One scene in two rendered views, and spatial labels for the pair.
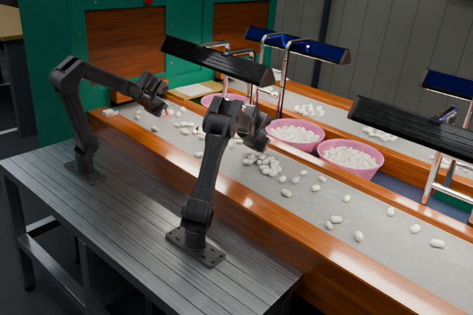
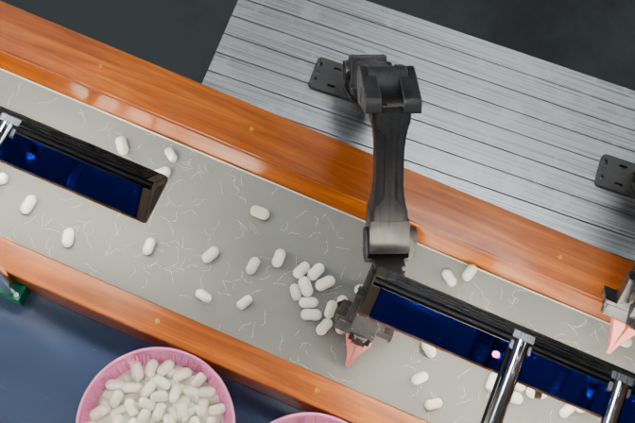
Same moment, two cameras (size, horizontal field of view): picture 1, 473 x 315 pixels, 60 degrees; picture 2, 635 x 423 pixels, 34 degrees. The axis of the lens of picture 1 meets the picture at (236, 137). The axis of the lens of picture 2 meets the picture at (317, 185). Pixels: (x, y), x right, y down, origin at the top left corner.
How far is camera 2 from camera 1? 2.10 m
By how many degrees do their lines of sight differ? 83
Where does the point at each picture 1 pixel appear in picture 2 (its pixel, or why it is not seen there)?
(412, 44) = not seen: outside the picture
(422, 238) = (18, 192)
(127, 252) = (440, 45)
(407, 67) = not seen: outside the picture
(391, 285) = (76, 53)
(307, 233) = (198, 107)
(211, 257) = (325, 72)
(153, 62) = not seen: outside the picture
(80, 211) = (561, 90)
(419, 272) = (34, 110)
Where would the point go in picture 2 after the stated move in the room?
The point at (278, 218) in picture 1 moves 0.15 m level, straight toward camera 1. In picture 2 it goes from (250, 124) to (237, 54)
